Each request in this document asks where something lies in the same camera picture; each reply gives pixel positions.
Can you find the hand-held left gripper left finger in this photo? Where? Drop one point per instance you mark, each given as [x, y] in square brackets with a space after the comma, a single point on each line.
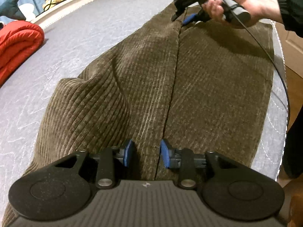
[129, 153]

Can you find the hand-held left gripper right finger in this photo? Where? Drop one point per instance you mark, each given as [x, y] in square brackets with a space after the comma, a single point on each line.
[165, 155]

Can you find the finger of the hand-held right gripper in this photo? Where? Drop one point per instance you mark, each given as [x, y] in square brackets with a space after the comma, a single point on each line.
[189, 19]
[181, 4]

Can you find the person's right hand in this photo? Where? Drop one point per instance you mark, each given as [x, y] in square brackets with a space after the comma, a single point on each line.
[258, 2]

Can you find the person's dark clothing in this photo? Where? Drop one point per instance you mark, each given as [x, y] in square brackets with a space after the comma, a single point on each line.
[294, 144]

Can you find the white plush toy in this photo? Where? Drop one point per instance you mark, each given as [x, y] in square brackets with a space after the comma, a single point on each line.
[28, 10]

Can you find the red folded quilt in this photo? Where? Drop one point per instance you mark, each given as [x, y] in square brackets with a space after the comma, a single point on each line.
[16, 45]

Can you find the teal shark plush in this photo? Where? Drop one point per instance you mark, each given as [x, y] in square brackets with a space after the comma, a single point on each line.
[13, 2]

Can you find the wooden bed frame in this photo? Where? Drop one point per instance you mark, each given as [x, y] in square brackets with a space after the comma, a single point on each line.
[78, 3]

